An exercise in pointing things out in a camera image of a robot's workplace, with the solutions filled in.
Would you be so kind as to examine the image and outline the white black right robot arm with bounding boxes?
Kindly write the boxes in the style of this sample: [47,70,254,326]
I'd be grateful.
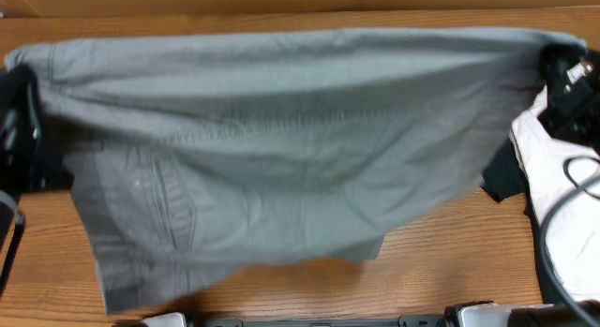
[439,46,599,327]

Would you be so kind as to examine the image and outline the grey shorts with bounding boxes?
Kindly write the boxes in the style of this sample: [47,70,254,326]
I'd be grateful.
[5,28,577,313]

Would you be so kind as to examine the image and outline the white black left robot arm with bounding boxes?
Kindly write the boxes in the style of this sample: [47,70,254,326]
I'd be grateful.
[1,65,74,289]

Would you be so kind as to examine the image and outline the light beige folded shorts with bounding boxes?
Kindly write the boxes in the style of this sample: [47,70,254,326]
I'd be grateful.
[509,90,599,301]

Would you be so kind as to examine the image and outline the black folded garment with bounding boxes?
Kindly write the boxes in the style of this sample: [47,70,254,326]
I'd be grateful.
[481,139,563,304]

